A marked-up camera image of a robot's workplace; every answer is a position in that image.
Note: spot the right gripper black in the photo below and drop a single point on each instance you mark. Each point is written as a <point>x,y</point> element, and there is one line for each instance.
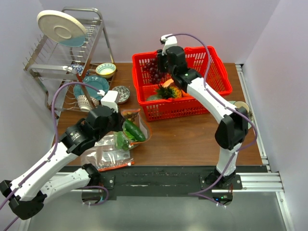
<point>160,58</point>

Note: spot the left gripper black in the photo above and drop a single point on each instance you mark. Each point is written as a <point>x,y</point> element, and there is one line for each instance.
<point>120,120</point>

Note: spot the toy dark grapes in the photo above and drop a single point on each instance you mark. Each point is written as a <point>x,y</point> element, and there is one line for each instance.
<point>152,69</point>

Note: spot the toy cucumber green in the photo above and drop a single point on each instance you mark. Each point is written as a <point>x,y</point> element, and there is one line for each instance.
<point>133,132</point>

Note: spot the toy longan bunch brown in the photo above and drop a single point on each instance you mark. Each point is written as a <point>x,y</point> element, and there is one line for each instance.
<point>130,115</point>

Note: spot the toy napa cabbage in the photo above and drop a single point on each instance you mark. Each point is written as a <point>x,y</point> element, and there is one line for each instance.
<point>125,141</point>

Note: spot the zip bag red zipper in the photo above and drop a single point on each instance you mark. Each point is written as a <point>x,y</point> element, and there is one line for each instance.
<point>141,123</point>

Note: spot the red plastic shopping basket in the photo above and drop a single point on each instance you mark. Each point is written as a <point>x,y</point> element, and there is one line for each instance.
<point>217,78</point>

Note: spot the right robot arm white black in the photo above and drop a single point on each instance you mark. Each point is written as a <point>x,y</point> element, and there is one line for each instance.
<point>232,122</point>

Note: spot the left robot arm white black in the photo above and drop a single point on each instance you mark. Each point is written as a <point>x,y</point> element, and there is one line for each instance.
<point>27,194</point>

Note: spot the toy meat slice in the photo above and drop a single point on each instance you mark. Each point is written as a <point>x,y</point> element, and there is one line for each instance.
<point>168,83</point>

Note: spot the toy pineapple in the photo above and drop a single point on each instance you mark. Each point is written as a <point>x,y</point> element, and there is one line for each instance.
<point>169,92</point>

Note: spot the black white patterned bowl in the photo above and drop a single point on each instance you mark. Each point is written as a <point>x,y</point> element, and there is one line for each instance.
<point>124,93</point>

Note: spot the blue patterned white bowl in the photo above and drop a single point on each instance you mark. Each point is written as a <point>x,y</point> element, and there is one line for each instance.
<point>84,104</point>

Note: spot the teal scalloped plate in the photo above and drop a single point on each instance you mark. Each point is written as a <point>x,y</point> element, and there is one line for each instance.
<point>97,82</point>

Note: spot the yellow rim teal bowl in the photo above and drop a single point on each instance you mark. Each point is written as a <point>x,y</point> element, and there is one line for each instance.
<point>106,70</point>

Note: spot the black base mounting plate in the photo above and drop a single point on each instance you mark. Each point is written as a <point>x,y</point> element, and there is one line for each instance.
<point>156,181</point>

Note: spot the small blue patterned dish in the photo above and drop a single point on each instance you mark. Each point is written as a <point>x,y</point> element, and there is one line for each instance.
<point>77,68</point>

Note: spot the metal dish rack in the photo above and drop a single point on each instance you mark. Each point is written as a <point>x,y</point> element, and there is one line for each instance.
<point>50,61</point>

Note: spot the cream speckled mug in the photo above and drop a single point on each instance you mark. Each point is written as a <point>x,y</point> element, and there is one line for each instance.
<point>240,104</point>

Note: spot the large white blue plate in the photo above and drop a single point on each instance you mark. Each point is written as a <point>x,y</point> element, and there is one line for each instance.
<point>62,28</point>

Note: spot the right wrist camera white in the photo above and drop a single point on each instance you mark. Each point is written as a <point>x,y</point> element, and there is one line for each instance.
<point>168,41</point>

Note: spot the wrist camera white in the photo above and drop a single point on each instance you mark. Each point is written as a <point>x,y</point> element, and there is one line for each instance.
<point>110,99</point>
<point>168,41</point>

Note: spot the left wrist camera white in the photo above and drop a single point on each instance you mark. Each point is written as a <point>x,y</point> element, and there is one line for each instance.
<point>110,99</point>

